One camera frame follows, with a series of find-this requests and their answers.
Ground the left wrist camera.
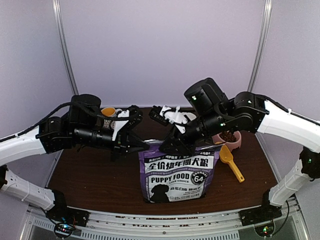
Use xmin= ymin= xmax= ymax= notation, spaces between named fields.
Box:
xmin=112 ymin=105 xmax=143 ymax=142

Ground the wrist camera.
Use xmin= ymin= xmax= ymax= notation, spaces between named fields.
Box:
xmin=112 ymin=105 xmax=143 ymax=142
xmin=148 ymin=105 xmax=192 ymax=134

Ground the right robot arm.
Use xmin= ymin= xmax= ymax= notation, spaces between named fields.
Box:
xmin=159 ymin=78 xmax=320 ymax=221

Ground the right circuit board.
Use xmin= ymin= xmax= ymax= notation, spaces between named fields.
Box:
xmin=254 ymin=221 xmax=275 ymax=238

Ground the aluminium corner post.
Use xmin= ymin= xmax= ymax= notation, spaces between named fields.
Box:
xmin=247 ymin=0 xmax=273 ymax=92
xmin=52 ymin=0 xmax=79 ymax=95

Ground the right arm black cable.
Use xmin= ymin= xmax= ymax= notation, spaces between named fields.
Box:
xmin=271 ymin=202 xmax=292 ymax=236

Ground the pink double pet feeder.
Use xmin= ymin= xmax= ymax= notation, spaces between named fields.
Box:
xmin=212 ymin=131 xmax=242 ymax=152

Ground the front aluminium rail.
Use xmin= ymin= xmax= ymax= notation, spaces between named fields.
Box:
xmin=24 ymin=194 xmax=308 ymax=240

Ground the white patterned mug yellow inside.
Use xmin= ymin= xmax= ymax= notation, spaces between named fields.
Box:
xmin=101 ymin=107 xmax=122 ymax=130

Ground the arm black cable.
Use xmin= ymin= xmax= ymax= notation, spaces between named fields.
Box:
xmin=0 ymin=102 xmax=142 ymax=143
xmin=271 ymin=202 xmax=292 ymax=236

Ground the yellow plastic scoop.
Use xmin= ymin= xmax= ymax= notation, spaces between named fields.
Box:
xmin=219 ymin=145 xmax=245 ymax=183

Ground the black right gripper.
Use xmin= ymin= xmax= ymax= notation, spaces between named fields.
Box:
xmin=158 ymin=109 xmax=229 ymax=158

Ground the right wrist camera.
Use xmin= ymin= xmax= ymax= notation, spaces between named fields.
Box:
xmin=148 ymin=105 xmax=192 ymax=134

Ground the circuit board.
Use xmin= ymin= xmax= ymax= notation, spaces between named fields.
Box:
xmin=254 ymin=221 xmax=275 ymax=238
xmin=53 ymin=222 xmax=75 ymax=238

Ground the black and white ceramic bowl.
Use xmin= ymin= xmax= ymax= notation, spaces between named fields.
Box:
xmin=181 ymin=112 xmax=197 ymax=124

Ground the right aluminium corner post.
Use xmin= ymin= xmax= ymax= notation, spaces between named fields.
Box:
xmin=247 ymin=0 xmax=273 ymax=92

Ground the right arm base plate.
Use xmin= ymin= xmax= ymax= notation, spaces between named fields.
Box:
xmin=238 ymin=204 xmax=282 ymax=226

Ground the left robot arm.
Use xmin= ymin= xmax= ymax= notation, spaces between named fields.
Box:
xmin=0 ymin=94 xmax=149 ymax=222

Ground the left circuit board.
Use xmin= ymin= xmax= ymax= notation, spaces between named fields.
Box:
xmin=53 ymin=222 xmax=75 ymax=238

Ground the purple pet food bag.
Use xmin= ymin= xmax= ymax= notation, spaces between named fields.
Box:
xmin=138 ymin=139 xmax=222 ymax=204

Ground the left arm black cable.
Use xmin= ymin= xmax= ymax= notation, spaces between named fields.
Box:
xmin=0 ymin=102 xmax=142 ymax=143

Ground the brown pet food kibble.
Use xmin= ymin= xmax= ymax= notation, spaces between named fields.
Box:
xmin=219 ymin=131 xmax=237 ymax=143

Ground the left aluminium corner post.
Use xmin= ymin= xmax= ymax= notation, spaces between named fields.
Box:
xmin=52 ymin=0 xmax=79 ymax=95

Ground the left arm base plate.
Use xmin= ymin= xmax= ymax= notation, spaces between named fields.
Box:
xmin=46 ymin=206 xmax=90 ymax=227

